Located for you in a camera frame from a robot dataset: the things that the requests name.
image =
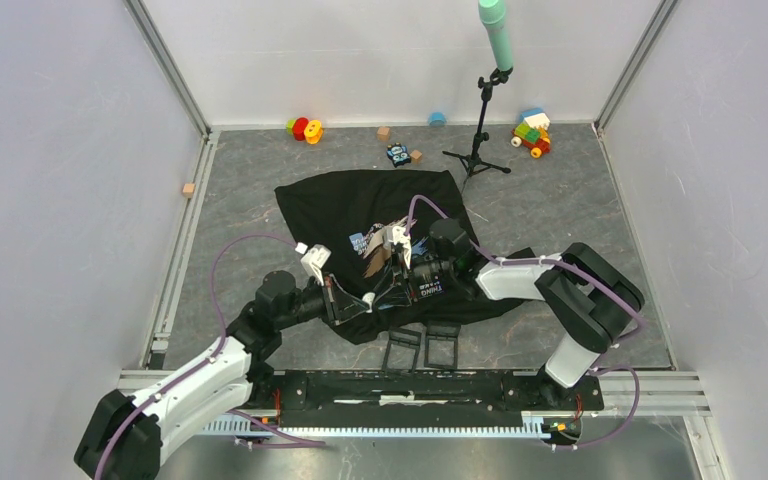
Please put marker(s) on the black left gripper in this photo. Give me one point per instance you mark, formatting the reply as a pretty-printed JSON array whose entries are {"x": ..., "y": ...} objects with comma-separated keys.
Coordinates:
[{"x": 352, "y": 311}]

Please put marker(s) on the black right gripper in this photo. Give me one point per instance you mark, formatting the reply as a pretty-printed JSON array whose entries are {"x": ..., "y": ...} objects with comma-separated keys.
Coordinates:
[{"x": 389, "y": 289}]

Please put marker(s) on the round green brooch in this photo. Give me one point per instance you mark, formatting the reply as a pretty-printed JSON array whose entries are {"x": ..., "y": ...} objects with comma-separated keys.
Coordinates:
[{"x": 369, "y": 299}]

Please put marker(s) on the black printed t-shirt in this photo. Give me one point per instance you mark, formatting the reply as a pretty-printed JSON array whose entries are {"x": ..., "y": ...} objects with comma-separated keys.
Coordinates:
[{"x": 345, "y": 211}]

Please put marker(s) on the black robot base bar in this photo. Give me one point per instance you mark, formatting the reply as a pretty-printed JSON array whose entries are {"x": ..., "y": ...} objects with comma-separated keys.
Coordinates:
[{"x": 420, "y": 399}]

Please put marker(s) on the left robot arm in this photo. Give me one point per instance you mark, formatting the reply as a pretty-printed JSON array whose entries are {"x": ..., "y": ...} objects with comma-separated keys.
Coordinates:
[{"x": 131, "y": 436}]

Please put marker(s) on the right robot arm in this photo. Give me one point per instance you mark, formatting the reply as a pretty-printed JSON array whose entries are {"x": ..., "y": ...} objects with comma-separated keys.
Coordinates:
[{"x": 594, "y": 302}]

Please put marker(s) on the small wooden cube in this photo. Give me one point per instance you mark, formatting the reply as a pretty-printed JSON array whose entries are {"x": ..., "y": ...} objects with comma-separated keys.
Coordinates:
[{"x": 416, "y": 156}]

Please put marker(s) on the wooden cube at back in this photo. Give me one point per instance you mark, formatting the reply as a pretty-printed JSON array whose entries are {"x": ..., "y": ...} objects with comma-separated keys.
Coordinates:
[{"x": 383, "y": 134}]

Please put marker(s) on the blue arch block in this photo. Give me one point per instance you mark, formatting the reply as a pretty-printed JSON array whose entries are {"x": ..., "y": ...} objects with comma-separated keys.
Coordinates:
[{"x": 436, "y": 119}]

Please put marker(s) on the red yellow green stacking toy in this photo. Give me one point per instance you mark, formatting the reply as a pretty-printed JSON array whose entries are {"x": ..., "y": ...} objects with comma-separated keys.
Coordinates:
[{"x": 304, "y": 129}]

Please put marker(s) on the colourful toy block train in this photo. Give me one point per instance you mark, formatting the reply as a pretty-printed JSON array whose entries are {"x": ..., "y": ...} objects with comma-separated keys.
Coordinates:
[{"x": 532, "y": 132}]

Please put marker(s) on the black microphone tripod stand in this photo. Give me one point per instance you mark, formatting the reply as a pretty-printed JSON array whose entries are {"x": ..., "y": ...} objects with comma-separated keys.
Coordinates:
[{"x": 472, "y": 163}]

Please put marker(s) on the mint green microphone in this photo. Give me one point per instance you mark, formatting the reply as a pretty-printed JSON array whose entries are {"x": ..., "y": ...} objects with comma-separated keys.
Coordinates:
[{"x": 492, "y": 14}]

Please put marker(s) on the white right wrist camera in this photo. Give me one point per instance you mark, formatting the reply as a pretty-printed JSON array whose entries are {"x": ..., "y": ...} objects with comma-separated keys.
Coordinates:
[{"x": 397, "y": 240}]

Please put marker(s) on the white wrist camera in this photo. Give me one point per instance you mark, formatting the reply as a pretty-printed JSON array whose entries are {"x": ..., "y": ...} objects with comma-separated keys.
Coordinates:
[
  {"x": 397, "y": 240},
  {"x": 313, "y": 259}
]

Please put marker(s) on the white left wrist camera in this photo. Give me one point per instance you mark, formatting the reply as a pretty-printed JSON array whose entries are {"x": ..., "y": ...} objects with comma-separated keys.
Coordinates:
[{"x": 313, "y": 259}]

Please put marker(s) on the wooden cube on rail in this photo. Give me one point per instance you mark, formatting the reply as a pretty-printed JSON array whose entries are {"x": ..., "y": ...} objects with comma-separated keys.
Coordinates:
[{"x": 188, "y": 190}]

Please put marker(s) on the white toothed cable rail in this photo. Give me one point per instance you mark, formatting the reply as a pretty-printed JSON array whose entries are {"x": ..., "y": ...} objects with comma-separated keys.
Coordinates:
[{"x": 232, "y": 425}]

